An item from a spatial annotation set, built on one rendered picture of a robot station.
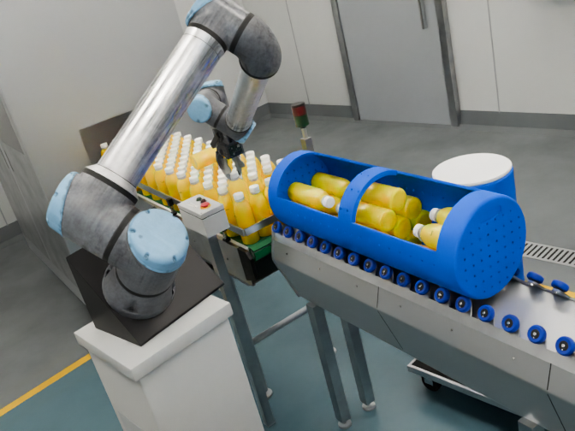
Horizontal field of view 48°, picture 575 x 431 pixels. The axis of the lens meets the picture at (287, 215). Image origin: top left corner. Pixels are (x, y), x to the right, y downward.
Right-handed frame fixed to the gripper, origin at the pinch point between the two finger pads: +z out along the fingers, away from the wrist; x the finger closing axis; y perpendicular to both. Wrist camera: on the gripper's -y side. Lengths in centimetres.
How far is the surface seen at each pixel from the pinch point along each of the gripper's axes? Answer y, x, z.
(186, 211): -4.3, -21.0, 7.7
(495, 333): 119, 1, 24
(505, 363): 123, 0, 30
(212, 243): -0.2, -16.6, 22.5
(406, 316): 88, 0, 30
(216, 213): 7.8, -14.6, 8.5
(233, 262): -2.0, -9.8, 35.0
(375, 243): 81, -1, 7
